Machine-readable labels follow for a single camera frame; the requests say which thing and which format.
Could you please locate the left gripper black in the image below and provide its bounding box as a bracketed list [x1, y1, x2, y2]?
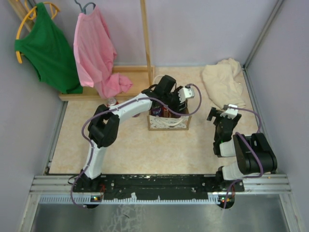
[163, 86, 188, 115]

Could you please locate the red can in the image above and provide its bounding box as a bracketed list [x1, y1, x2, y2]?
[107, 97, 119, 107]
[162, 106, 172, 118]

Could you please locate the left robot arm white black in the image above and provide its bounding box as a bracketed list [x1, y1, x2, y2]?
[82, 75, 195, 192]

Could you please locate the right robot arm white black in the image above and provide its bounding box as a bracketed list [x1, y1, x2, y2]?
[207, 104, 278, 191]

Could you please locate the purple can in bag left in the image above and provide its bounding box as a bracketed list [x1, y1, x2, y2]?
[150, 102, 163, 117]

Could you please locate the red can in bag back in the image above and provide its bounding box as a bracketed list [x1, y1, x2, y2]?
[162, 106, 172, 118]

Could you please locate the canvas tote bag patterned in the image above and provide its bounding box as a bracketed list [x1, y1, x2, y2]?
[147, 74, 193, 132]

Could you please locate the cream folded cloth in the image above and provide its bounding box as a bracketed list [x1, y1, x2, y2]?
[201, 58, 246, 109]

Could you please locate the wooden clothes rack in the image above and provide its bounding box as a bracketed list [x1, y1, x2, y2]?
[8, 0, 155, 101]

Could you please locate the pink shirt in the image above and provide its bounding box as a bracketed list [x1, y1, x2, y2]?
[73, 6, 133, 99]

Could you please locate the grey clothes hanger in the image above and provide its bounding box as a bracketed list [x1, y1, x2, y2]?
[74, 0, 96, 14]

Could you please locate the green tank top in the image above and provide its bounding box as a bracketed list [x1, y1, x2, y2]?
[14, 2, 83, 94]

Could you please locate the yellow clothes hanger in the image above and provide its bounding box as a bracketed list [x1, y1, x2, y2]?
[15, 1, 60, 64]

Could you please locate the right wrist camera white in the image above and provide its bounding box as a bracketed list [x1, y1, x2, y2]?
[223, 104, 238, 117]

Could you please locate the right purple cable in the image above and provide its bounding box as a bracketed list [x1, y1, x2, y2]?
[223, 107, 264, 210]

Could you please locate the purple cable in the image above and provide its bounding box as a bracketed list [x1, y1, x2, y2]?
[70, 83, 203, 210]
[223, 107, 264, 210]

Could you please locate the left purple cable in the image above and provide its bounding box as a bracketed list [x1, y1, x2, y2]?
[70, 83, 203, 210]

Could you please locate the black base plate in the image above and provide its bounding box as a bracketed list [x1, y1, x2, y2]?
[71, 174, 232, 201]

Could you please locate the aluminium frame rail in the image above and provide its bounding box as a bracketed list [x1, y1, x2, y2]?
[30, 174, 291, 205]

